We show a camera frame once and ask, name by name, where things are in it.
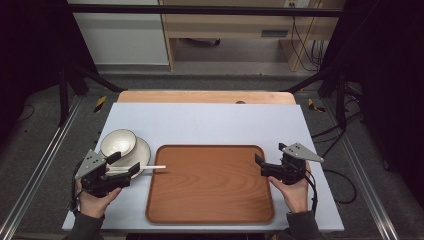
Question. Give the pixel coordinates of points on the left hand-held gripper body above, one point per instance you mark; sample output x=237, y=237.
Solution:
x=91, y=163

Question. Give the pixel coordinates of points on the dark curtain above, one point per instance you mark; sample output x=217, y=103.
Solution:
x=30, y=56
x=390, y=83

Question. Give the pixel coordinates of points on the white cabinet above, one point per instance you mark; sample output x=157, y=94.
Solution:
x=123, y=36

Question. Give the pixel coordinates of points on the white chopstick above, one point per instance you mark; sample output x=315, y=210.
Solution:
x=153, y=167

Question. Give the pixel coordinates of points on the person's left hand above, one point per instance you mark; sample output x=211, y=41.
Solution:
x=94, y=205

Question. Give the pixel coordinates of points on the person's right hand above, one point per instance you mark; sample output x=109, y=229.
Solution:
x=295, y=196

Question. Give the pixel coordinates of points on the black metal stand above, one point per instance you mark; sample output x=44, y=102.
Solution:
x=63, y=96
x=340, y=100

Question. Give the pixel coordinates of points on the yellow black tape strip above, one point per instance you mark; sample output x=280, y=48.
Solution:
x=100, y=104
x=313, y=105

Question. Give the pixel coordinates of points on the brown wooden tray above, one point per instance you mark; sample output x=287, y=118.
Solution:
x=210, y=185

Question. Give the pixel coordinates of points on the white table mat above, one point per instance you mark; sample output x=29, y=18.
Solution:
x=206, y=123

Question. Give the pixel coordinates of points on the white ceramic bowl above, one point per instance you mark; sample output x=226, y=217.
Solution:
x=118, y=142

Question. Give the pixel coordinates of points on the black horizontal frame bar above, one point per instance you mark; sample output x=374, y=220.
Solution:
x=200, y=10

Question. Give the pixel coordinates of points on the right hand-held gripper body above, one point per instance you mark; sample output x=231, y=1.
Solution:
x=301, y=152

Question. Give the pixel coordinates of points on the light wooden desk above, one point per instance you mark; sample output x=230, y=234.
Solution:
x=233, y=28

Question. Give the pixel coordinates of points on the white ceramic plate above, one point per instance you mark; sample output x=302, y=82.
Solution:
x=141, y=154

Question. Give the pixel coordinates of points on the aluminium floor rail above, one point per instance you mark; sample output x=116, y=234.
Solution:
x=363, y=173
x=40, y=160

